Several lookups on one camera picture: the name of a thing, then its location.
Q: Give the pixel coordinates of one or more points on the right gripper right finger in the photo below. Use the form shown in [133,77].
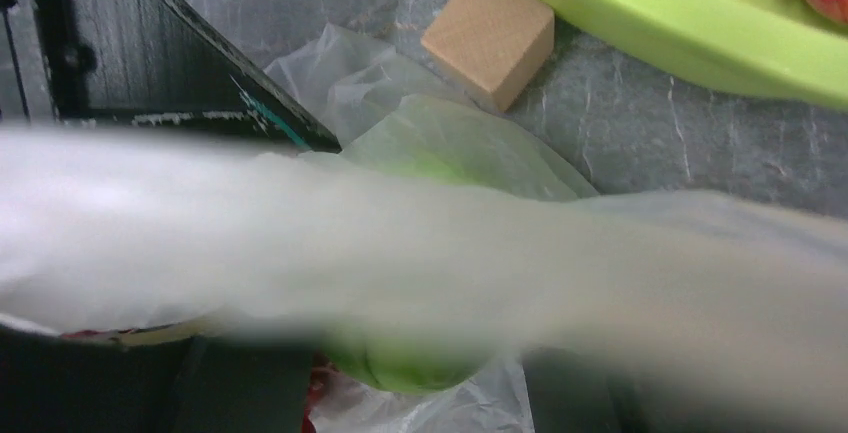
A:
[569,394]

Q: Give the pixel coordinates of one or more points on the clear plastic bag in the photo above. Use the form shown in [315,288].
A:
[146,236]

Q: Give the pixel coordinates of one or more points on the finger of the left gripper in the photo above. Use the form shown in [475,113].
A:
[153,63]

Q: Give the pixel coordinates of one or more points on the wooden stick under tray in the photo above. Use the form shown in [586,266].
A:
[493,48]

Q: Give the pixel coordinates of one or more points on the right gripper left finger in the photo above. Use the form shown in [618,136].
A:
[196,385]

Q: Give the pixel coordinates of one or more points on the green fruit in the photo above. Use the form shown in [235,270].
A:
[393,364]

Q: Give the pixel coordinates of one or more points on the green plastic tray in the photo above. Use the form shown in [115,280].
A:
[779,49]

